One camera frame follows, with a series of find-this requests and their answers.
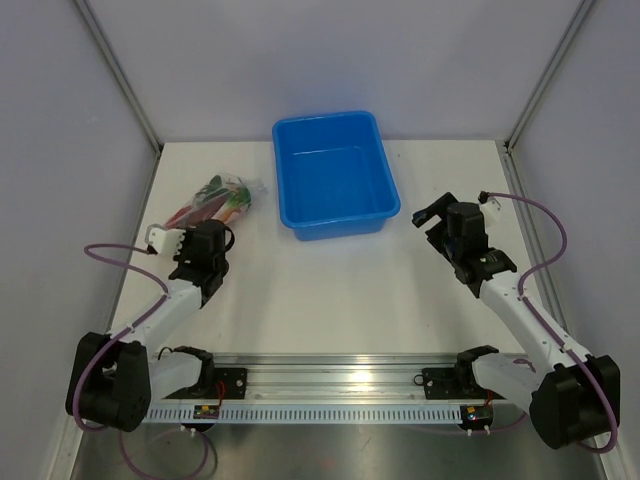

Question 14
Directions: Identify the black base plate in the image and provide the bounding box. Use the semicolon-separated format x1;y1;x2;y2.
421;367;489;400
209;367;248;400

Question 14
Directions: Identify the aluminium frame post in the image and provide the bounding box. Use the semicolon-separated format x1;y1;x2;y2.
72;0;162;156
503;0;599;154

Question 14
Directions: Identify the right aluminium frame post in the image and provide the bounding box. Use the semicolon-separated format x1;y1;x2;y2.
503;0;599;154

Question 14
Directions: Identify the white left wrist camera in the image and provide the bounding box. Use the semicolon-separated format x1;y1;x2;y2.
144;224;186;257

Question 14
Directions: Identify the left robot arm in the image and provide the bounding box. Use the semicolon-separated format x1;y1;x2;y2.
65;220;235;432

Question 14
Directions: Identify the fake green onion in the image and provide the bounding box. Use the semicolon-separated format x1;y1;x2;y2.
219;186;253;218

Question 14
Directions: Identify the aluminium mounting rail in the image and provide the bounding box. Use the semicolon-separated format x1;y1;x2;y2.
149;353;501;404

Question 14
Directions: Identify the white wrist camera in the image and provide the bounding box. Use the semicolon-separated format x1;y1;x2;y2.
478;191;502;228
144;224;186;257

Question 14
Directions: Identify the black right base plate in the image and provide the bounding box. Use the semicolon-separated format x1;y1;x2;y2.
421;367;489;400

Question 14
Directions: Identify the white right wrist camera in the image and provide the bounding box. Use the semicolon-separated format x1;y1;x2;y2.
478;191;502;228

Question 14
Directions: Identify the clear zip top bag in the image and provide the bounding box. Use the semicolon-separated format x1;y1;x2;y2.
163;173;268;228

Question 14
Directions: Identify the red fake chili pepper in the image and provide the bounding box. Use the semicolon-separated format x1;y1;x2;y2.
165;203;220;229

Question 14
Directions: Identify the left aluminium frame post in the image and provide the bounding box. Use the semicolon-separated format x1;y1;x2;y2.
72;0;162;156

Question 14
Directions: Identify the blue plastic bin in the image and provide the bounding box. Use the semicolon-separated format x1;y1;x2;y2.
272;110;401;241

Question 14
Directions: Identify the white slotted cable duct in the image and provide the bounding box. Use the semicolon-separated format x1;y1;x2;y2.
144;404;462;425

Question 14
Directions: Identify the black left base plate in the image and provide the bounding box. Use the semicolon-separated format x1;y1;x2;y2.
209;367;248;400

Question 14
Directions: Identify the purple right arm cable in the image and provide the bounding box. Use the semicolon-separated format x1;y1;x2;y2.
487;190;619;454

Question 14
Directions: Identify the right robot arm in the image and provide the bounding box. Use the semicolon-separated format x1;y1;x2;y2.
412;192;621;454

